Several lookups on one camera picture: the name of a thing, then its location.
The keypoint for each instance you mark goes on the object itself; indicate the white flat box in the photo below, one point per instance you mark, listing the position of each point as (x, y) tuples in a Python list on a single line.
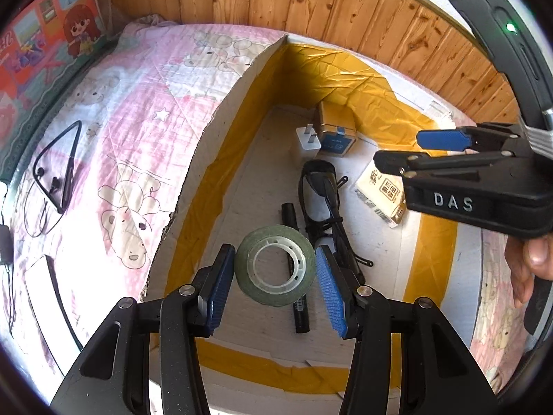
[(43, 294)]

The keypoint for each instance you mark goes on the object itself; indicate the gold tin box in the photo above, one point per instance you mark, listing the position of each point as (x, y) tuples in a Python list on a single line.
[(337, 132)]

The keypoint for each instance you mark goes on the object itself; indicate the black marker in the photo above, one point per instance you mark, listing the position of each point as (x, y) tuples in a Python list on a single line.
[(302, 315)]

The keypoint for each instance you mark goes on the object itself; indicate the wooden headboard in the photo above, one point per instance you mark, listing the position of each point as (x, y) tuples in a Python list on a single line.
[(302, 4)]

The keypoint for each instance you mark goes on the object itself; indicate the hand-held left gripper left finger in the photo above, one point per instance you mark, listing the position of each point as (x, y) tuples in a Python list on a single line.
[(218, 285)]

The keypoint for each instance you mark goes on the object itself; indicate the black sunglasses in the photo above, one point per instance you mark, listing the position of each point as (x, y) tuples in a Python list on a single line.
[(319, 186)]

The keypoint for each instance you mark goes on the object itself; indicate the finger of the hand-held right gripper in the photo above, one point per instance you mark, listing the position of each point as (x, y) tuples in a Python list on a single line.
[(440, 139), (432, 165)]

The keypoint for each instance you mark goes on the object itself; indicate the green tape roll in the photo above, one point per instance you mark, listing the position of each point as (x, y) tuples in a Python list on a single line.
[(276, 294)]

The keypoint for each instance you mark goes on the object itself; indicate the white cardboard box yellow tape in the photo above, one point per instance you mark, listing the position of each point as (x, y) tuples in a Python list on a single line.
[(268, 168)]

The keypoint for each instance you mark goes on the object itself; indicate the black neckband earphones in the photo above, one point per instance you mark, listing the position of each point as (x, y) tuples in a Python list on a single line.
[(65, 160)]

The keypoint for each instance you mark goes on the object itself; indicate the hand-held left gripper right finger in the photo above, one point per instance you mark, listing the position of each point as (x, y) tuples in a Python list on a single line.
[(330, 289)]

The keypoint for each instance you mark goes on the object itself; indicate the white charger plug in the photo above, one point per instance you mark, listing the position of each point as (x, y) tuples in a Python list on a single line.
[(309, 140)]

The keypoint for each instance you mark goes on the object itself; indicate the pink toy box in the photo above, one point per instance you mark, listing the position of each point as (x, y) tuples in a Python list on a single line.
[(47, 43)]

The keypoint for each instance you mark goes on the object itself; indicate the person's right hand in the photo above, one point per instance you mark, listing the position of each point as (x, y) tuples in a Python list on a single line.
[(538, 257)]

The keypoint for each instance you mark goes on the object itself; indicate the yellow tissue packet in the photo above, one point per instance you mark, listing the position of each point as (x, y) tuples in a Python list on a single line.
[(380, 194)]

